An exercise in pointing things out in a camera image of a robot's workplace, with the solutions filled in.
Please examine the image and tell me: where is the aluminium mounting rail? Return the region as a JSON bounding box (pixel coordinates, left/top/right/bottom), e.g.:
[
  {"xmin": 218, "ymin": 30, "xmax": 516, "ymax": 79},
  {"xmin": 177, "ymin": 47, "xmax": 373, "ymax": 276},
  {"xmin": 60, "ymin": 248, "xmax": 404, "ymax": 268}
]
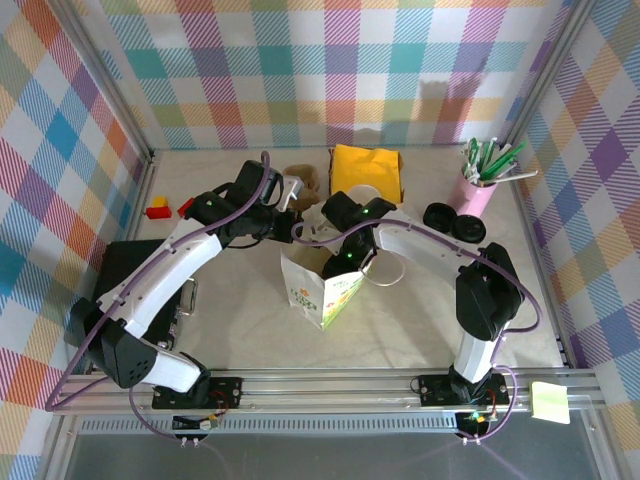
[{"xmin": 52, "ymin": 367, "xmax": 609, "ymax": 417}]

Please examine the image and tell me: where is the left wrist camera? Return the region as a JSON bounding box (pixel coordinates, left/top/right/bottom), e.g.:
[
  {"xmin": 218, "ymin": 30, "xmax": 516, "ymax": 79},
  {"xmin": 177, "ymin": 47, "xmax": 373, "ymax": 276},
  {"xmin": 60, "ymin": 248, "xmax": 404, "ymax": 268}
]
[{"xmin": 276, "ymin": 175, "xmax": 307, "ymax": 212}]

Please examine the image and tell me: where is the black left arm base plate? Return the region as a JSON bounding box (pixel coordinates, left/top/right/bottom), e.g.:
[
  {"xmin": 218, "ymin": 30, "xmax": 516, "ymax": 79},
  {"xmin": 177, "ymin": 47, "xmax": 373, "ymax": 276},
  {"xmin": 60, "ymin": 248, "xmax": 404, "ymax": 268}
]
[{"xmin": 152, "ymin": 375, "xmax": 245, "ymax": 410}]

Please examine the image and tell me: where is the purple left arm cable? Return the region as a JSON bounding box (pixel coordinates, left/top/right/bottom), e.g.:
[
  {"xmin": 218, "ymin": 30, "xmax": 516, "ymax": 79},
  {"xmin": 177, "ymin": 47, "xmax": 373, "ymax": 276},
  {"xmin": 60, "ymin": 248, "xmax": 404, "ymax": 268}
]
[{"xmin": 45, "ymin": 151, "xmax": 274, "ymax": 442}]

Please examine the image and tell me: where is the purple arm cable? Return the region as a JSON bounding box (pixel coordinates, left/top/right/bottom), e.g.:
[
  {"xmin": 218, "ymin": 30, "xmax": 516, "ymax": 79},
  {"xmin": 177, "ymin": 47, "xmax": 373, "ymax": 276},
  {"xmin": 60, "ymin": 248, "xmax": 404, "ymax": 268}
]
[
  {"xmin": 45, "ymin": 151, "xmax": 274, "ymax": 442},
  {"xmin": 290, "ymin": 219, "xmax": 545, "ymax": 444}
]

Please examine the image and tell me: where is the white paper takeout bag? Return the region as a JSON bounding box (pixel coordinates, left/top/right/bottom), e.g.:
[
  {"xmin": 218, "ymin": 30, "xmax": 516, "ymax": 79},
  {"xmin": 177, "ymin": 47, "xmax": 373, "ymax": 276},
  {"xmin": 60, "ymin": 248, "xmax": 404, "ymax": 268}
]
[{"xmin": 279, "ymin": 238, "xmax": 406, "ymax": 332}]

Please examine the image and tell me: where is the perforated metal strip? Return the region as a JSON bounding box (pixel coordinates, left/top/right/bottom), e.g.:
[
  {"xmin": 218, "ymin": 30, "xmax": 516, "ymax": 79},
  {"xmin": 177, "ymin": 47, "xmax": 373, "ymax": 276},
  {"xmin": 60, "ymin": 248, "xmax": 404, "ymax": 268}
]
[{"xmin": 78, "ymin": 418, "xmax": 460, "ymax": 434}]

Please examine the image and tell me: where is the black plastic cup lid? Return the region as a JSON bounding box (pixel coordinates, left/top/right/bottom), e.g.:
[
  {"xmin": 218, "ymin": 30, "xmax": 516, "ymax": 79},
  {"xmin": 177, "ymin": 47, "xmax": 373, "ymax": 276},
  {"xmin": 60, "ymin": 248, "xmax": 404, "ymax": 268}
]
[{"xmin": 449, "ymin": 213, "xmax": 488, "ymax": 242}]

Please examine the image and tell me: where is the red and yellow toy block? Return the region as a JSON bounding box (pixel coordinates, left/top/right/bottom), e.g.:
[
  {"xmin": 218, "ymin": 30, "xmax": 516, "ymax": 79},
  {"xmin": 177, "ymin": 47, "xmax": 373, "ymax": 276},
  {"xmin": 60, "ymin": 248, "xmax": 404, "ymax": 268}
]
[{"xmin": 144, "ymin": 195, "xmax": 174, "ymax": 221}]

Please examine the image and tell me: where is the stack of paper cups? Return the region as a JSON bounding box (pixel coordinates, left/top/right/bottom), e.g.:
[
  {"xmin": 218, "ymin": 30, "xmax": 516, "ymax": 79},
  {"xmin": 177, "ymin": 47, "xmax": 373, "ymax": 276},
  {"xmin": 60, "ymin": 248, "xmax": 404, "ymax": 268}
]
[{"xmin": 344, "ymin": 183, "xmax": 384, "ymax": 204}]

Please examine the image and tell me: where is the pink straw holder cup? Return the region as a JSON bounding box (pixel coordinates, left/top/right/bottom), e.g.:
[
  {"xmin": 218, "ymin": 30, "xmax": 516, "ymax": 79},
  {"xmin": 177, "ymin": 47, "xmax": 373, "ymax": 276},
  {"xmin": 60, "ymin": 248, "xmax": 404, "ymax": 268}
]
[{"xmin": 449, "ymin": 172, "xmax": 499, "ymax": 221}]

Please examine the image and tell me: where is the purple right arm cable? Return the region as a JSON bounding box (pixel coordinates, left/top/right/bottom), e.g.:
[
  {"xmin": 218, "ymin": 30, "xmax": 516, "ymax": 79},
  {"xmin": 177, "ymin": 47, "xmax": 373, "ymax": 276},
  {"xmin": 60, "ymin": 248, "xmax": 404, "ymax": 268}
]
[{"xmin": 290, "ymin": 219, "xmax": 545, "ymax": 444}]

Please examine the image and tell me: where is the yellow-green sticky note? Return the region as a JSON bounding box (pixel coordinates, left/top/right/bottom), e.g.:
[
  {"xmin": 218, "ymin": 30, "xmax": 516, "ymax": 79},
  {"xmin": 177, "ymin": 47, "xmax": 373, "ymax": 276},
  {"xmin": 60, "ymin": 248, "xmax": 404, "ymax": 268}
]
[{"xmin": 529, "ymin": 380, "xmax": 572, "ymax": 426}]

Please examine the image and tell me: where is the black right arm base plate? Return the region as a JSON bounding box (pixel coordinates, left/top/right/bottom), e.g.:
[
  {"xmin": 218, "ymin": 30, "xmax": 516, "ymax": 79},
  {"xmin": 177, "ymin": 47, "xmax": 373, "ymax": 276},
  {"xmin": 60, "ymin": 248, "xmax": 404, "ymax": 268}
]
[{"xmin": 417, "ymin": 372, "xmax": 511, "ymax": 407}]

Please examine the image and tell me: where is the small black connector board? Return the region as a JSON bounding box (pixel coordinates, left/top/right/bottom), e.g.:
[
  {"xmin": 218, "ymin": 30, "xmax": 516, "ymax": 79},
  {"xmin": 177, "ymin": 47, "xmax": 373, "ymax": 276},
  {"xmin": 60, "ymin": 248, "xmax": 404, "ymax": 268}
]
[
  {"xmin": 453, "ymin": 409, "xmax": 492, "ymax": 436},
  {"xmin": 172, "ymin": 413, "xmax": 221, "ymax": 434}
]

